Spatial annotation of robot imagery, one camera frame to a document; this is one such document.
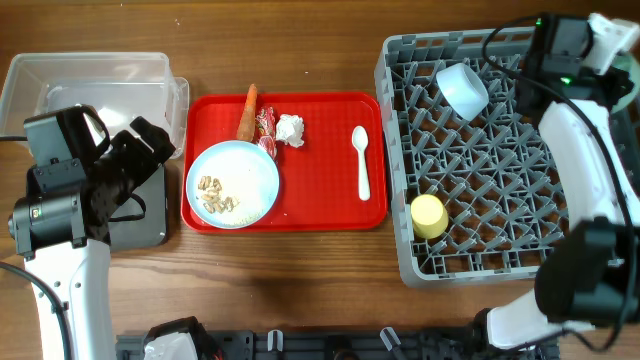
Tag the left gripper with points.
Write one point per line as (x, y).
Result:
(145, 158)

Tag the peanut shells food scraps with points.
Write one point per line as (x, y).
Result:
(210, 194)

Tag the large light blue plate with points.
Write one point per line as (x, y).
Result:
(246, 172)

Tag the orange carrot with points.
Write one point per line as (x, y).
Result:
(246, 127)

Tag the red snack wrapper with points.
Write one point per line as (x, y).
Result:
(265, 121)

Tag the white tissue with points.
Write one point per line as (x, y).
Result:
(290, 129)

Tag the white plastic spoon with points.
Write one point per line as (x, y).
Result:
(360, 143)

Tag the yellow cup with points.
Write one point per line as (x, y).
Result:
(429, 216)

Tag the light blue small bowl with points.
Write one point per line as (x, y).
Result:
(463, 89)

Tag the mint green bowl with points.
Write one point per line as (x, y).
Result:
(630, 65)

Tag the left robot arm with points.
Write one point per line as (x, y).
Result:
(61, 225)

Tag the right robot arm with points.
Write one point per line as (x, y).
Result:
(569, 86)

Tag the grey dishwasher rack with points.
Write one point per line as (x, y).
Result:
(494, 174)

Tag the black tray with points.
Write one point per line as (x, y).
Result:
(151, 230)

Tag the clear plastic bin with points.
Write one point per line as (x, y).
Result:
(120, 86)

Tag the red serving tray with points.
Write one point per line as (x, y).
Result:
(319, 180)

